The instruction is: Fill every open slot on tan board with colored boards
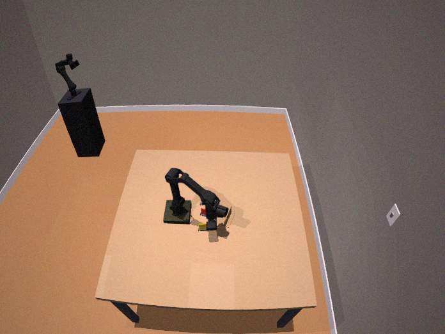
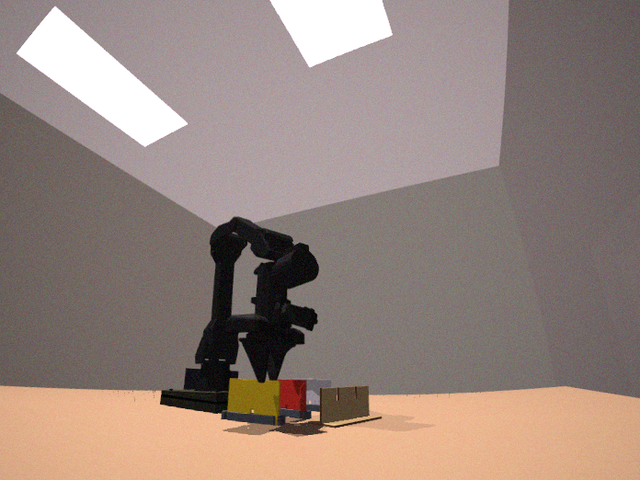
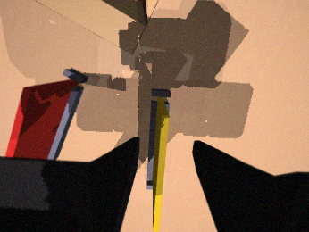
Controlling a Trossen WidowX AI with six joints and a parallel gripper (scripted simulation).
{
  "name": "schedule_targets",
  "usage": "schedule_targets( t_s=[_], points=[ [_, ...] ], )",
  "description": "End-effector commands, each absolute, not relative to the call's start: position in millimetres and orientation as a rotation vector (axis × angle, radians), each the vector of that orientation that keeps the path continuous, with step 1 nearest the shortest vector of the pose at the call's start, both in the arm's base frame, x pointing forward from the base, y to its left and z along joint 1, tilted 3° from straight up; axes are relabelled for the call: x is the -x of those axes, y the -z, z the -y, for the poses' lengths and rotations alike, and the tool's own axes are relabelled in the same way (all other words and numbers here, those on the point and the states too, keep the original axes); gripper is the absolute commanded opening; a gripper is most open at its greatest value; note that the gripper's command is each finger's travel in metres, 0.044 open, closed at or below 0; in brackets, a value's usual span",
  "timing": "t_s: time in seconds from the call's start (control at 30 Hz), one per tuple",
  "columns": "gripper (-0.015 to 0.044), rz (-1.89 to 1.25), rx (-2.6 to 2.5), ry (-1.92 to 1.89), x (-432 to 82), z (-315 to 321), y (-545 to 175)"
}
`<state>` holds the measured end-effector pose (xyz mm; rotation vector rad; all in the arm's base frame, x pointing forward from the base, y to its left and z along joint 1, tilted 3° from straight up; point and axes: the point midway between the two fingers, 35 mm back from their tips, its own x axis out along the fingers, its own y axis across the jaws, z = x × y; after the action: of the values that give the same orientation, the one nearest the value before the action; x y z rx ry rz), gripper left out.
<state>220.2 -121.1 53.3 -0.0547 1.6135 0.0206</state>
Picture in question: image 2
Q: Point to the olive board with notch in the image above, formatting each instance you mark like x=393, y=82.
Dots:
x=245, y=395

